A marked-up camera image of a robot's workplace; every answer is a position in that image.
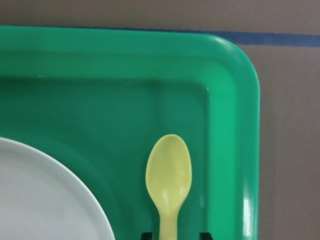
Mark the green plastic tray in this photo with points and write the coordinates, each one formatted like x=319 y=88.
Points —
x=97 y=100

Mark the white round plate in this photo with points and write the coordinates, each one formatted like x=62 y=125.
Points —
x=41 y=199

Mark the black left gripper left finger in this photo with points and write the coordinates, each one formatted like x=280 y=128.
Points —
x=147 y=236

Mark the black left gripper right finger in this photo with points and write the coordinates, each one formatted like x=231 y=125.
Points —
x=205 y=236

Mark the yellow plastic spoon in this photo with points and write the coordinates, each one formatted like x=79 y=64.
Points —
x=168 y=180

